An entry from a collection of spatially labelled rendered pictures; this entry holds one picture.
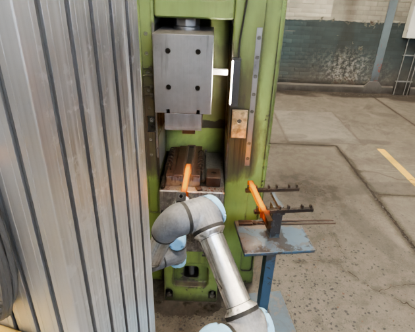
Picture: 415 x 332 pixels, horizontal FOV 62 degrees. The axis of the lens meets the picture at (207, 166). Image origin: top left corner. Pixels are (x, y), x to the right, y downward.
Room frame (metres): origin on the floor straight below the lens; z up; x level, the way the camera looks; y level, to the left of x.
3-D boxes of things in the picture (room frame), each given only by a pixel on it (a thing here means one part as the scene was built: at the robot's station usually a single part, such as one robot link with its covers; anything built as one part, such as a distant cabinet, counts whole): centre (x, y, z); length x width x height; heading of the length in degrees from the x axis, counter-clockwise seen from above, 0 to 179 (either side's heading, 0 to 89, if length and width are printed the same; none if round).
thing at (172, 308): (1.71, 0.14, 0.01); 0.58 x 0.39 x 0.01; 90
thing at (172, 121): (1.97, 0.14, 1.32); 0.42 x 0.20 x 0.10; 0
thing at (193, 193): (1.98, 0.09, 0.69); 0.56 x 0.38 x 0.45; 0
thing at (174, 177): (1.97, 0.14, 0.96); 0.42 x 0.20 x 0.09; 0
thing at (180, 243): (1.19, 0.12, 1.00); 0.11 x 0.08 x 0.09; 0
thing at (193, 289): (1.98, 0.09, 0.23); 0.55 x 0.37 x 0.47; 0
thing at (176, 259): (1.18, 0.13, 0.90); 0.11 x 0.08 x 0.11; 121
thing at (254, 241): (1.60, -0.39, 0.70); 0.40 x 0.30 x 0.02; 98
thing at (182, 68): (1.97, 0.10, 1.56); 0.42 x 0.39 x 0.40; 0
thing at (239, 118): (1.89, -0.17, 1.27); 0.09 x 0.02 x 0.17; 90
